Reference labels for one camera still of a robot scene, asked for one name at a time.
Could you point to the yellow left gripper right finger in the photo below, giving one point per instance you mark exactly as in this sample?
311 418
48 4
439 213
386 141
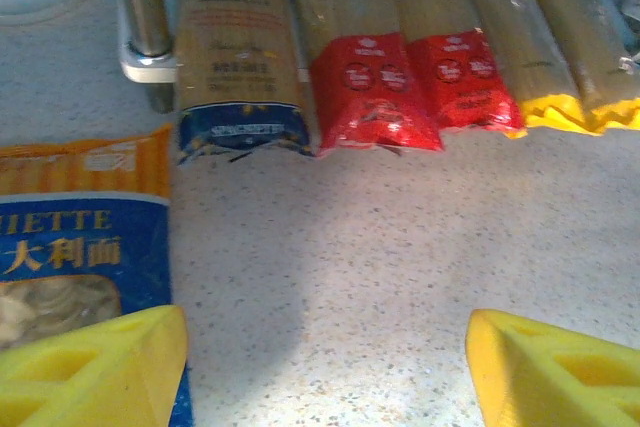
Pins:
550 382

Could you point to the red spaghetti pack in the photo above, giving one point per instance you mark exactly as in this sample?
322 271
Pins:
460 82
370 92

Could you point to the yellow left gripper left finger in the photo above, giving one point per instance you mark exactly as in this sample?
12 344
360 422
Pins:
100 377

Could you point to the dark blue spaghetti pack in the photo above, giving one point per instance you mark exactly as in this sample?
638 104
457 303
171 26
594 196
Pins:
235 47

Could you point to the yellow spaghetti pack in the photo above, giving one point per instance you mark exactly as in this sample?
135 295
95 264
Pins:
525 47
585 37

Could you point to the blue and yellow pasta bag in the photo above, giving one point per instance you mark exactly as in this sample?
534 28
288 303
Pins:
85 227

